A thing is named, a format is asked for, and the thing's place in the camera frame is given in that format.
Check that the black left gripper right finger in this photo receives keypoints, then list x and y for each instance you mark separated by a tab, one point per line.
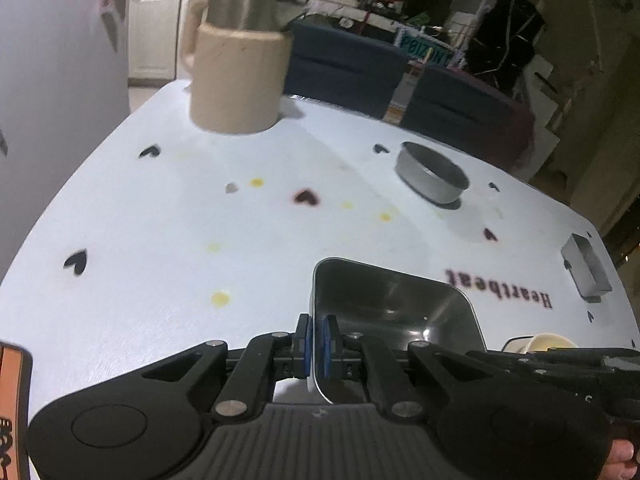
367	360

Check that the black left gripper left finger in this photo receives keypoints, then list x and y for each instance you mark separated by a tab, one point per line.
252	373

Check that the rectangular steel tray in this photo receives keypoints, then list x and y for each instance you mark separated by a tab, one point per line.
353	297
586	268

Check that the cream two-handled bowl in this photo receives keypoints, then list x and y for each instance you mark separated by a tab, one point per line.
537	343

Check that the person's right hand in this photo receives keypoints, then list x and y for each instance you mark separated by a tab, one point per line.
622	462

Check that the small round steel bowl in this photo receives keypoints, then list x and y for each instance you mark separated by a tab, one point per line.
430	174

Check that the dark blue chair near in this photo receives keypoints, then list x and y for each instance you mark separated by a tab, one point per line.
457	109

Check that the dark blue chair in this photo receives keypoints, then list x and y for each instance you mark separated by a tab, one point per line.
457	109
343	69

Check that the dark blue chair far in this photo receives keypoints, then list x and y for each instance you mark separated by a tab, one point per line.
343	69

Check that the beige kettle steel lid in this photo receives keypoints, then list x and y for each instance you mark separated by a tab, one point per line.
237	53

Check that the green license plate sign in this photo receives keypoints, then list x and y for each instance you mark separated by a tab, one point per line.
425	49

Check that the white kitchen cabinet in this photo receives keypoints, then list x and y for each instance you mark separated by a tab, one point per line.
152	39

